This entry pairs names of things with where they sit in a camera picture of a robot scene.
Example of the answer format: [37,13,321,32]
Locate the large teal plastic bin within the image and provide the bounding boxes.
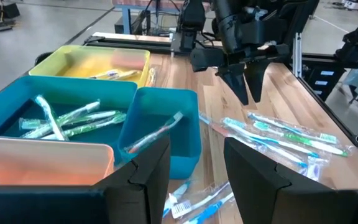
[0,75,139,166]

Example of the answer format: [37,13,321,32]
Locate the small teal plastic bin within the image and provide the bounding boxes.
[117,86,203,180]

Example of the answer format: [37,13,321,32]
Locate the workbench with blue legs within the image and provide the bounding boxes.
[112,0,180,35]

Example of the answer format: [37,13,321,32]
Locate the red toothbrush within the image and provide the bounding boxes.
[124,111,185,155]

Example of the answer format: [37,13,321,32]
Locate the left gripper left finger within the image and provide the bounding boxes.
[0,136,171,224]

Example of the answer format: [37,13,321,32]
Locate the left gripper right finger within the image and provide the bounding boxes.
[224,136,358,224]

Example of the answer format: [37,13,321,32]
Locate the black table clamp knob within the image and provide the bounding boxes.
[34,51,53,67]

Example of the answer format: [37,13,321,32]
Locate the blue wrapped toothbrush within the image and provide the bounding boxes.
[228,130,310,169]
[222,116,320,159]
[183,192,235,224]
[162,180,193,218]
[247,111,339,144]

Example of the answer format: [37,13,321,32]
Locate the orange plastic bin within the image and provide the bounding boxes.
[0,136,116,187]

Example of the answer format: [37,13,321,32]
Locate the black box white labels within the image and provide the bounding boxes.
[303,65,346,102]

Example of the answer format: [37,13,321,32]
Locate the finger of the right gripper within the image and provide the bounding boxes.
[244,60,270,103]
[218,67,250,106]

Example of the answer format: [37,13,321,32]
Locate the orange wrapped toothbrush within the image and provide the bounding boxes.
[198,112,231,138]

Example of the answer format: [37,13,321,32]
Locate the yellow plastic bin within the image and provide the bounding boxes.
[29,45,151,88]

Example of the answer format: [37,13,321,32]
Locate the silver aluminium post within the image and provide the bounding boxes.
[292,32,303,78]

